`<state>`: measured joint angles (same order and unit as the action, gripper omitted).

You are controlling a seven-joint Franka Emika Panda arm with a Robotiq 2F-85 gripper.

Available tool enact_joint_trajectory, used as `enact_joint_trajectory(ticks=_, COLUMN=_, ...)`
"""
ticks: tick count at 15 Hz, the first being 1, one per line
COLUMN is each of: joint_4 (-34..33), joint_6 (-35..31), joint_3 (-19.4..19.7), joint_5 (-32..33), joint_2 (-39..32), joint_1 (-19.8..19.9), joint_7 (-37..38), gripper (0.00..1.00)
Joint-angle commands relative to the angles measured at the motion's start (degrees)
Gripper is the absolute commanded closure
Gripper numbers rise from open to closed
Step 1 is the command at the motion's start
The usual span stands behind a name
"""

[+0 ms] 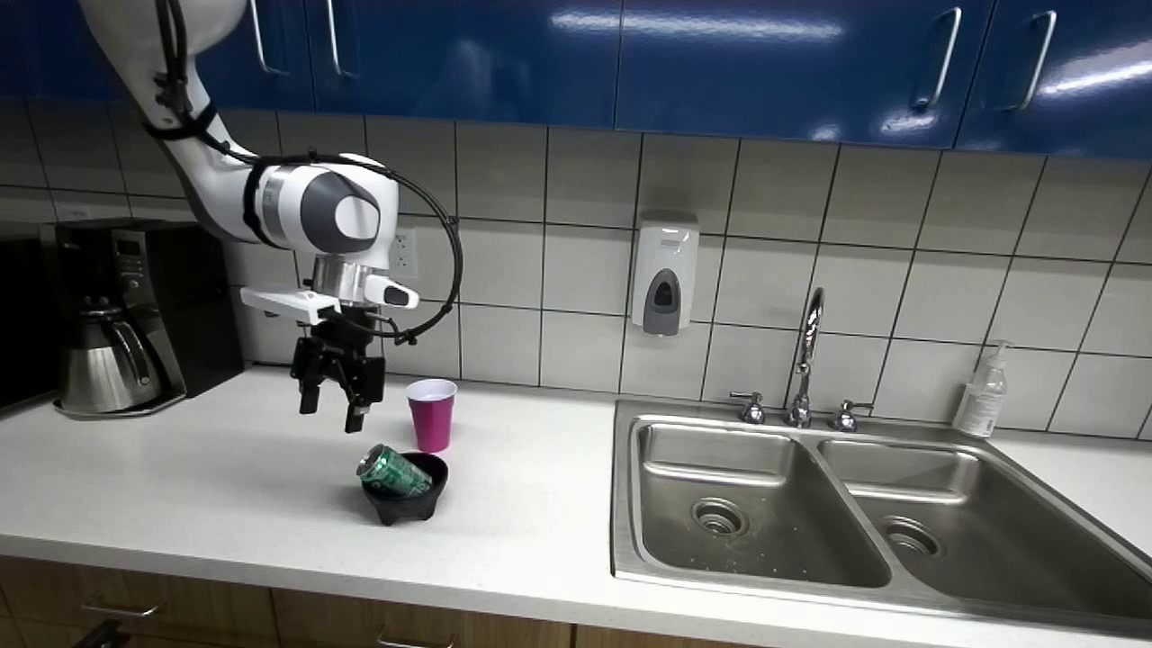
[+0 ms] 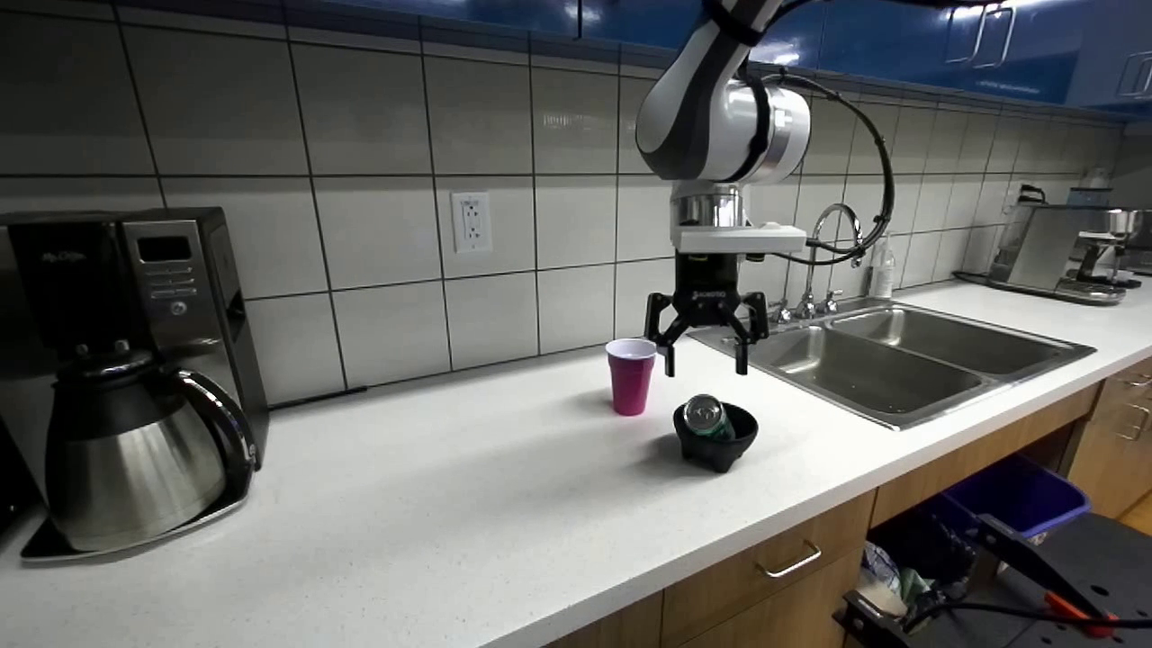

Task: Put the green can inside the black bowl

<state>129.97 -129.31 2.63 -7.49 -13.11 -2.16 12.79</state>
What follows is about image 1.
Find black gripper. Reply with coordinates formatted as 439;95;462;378
292;306;391;437

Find green soda can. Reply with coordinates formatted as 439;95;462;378
354;438;437;503

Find black bowl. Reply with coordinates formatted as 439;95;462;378
356;449;455;528

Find purple plastic cup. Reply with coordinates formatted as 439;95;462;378
402;376;462;459

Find black coffee maker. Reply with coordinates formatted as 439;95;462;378
46;219;246;426

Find wooden lower cabinets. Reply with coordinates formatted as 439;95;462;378
0;553;772;648

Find steel coffee carafe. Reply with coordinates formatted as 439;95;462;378
59;294;169;419

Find black countertop appliance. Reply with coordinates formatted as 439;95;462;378
0;232;66;413

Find chrome faucet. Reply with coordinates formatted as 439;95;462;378
731;283;874;437

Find blue upper cabinets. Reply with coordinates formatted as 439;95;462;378
0;0;1152;163

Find stainless steel double sink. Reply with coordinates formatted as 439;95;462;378
610;400;1152;630

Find clear soap bottle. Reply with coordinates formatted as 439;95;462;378
952;343;1013;444

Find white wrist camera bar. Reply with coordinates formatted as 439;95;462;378
238;271;424;328

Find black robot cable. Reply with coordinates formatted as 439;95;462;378
149;0;468;351

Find metal drawer handle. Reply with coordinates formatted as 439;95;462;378
74;603;163;625

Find white wall soap dispenser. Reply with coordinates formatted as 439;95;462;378
625;219;701;343

